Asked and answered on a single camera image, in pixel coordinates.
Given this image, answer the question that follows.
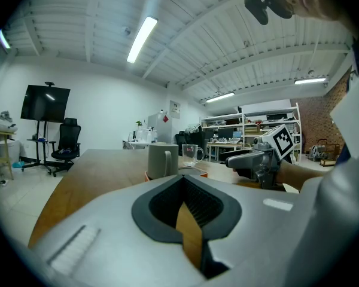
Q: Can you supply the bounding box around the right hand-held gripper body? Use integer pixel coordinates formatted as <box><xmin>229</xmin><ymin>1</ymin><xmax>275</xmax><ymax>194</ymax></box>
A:
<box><xmin>252</xmin><ymin>123</ymin><xmax>296</xmax><ymax>190</ymax></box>

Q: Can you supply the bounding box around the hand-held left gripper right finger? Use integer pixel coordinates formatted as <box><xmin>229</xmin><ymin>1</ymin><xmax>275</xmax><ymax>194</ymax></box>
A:
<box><xmin>184</xmin><ymin>159</ymin><xmax>359</xmax><ymax>287</ymax></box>

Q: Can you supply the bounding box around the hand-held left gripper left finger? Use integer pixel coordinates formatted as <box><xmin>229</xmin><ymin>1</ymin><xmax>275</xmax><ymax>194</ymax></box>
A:
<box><xmin>28</xmin><ymin>174</ymin><xmax>205</xmax><ymax>287</ymax></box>

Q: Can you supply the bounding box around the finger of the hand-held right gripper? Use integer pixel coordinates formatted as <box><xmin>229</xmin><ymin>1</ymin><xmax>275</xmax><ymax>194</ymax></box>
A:
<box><xmin>226</xmin><ymin>149</ymin><xmax>272</xmax><ymax>170</ymax></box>

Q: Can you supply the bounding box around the clear glass mug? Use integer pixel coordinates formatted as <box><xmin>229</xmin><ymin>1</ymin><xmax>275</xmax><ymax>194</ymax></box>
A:
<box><xmin>181</xmin><ymin>143</ymin><xmax>205</xmax><ymax>167</ymax></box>

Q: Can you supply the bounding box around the grey ceramic mug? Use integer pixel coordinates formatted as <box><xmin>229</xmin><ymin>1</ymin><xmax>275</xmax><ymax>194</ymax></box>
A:
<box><xmin>147</xmin><ymin>143</ymin><xmax>180</xmax><ymax>180</ymax></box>

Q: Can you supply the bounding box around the person's right forearm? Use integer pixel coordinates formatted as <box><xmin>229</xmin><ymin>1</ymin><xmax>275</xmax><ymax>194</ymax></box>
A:
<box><xmin>275</xmin><ymin>159</ymin><xmax>328</xmax><ymax>191</ymax></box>

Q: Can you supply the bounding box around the wooden workbench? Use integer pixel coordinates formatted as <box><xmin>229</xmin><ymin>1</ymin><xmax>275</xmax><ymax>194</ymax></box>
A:
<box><xmin>207</xmin><ymin>142</ymin><xmax>245</xmax><ymax>163</ymax></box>

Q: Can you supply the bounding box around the white shelving rack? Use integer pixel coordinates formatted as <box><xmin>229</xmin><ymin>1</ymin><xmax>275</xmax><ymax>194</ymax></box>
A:
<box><xmin>200</xmin><ymin>102</ymin><xmax>302</xmax><ymax>164</ymax></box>

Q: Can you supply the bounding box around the wooden cart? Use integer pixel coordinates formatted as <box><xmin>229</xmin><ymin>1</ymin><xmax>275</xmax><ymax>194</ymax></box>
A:
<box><xmin>306</xmin><ymin>138</ymin><xmax>341</xmax><ymax>167</ymax></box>

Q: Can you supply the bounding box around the black office chair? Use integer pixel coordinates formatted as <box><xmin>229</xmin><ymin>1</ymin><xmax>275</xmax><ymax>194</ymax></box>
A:
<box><xmin>49</xmin><ymin>117</ymin><xmax>82</xmax><ymax>178</ymax></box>
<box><xmin>175</xmin><ymin>124</ymin><xmax>208</xmax><ymax>158</ymax></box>

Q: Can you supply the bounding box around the long ceiling light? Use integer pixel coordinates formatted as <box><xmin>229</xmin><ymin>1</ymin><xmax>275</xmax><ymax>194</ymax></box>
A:
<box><xmin>205</xmin><ymin>91</ymin><xmax>236</xmax><ymax>103</ymax></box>
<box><xmin>294</xmin><ymin>77</ymin><xmax>327</xmax><ymax>86</ymax></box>
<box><xmin>0</xmin><ymin>29</ymin><xmax>11</xmax><ymax>50</ymax></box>
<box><xmin>126</xmin><ymin>16</ymin><xmax>159</xmax><ymax>65</ymax></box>

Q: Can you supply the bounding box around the person's navy and white shirt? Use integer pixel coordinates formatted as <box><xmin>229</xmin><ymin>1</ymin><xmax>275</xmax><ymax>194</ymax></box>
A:
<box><xmin>328</xmin><ymin>37</ymin><xmax>359</xmax><ymax>169</ymax></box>

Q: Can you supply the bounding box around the grey electrical panel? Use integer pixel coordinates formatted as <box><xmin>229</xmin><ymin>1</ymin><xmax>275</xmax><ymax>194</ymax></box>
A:
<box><xmin>169</xmin><ymin>100</ymin><xmax>181</xmax><ymax>120</ymax></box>

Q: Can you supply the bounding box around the grey refrigerator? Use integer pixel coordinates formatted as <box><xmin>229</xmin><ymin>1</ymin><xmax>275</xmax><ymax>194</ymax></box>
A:
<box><xmin>147</xmin><ymin>112</ymin><xmax>173</xmax><ymax>145</ymax></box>

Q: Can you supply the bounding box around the white desk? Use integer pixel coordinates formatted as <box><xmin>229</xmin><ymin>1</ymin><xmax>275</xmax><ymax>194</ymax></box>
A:
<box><xmin>122</xmin><ymin>139</ymin><xmax>156</xmax><ymax>151</ymax></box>

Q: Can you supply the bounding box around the black television stand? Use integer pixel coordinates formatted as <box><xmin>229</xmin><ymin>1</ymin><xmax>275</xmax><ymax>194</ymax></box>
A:
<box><xmin>21</xmin><ymin>120</ymin><xmax>60</xmax><ymax>175</ymax></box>

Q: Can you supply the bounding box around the white bin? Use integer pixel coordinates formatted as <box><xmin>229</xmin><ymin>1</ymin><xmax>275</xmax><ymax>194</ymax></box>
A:
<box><xmin>0</xmin><ymin>139</ymin><xmax>21</xmax><ymax>164</ymax></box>

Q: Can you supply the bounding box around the wooden stool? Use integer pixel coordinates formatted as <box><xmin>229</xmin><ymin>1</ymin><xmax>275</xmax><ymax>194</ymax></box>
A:
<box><xmin>0</xmin><ymin>130</ymin><xmax>16</xmax><ymax>181</ymax></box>

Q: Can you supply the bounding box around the black television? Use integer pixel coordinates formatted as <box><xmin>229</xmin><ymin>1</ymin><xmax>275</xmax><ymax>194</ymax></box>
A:
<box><xmin>20</xmin><ymin>84</ymin><xmax>71</xmax><ymax>124</ymax></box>

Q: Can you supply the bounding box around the white cushion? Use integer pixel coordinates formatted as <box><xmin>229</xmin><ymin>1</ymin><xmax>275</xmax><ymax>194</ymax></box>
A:
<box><xmin>0</xmin><ymin>111</ymin><xmax>19</xmax><ymax>134</ymax></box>

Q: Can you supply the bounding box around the black head-worn camera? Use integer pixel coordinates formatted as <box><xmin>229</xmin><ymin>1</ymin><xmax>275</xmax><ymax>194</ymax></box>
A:
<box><xmin>244</xmin><ymin>0</ymin><xmax>269</xmax><ymax>26</ymax></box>

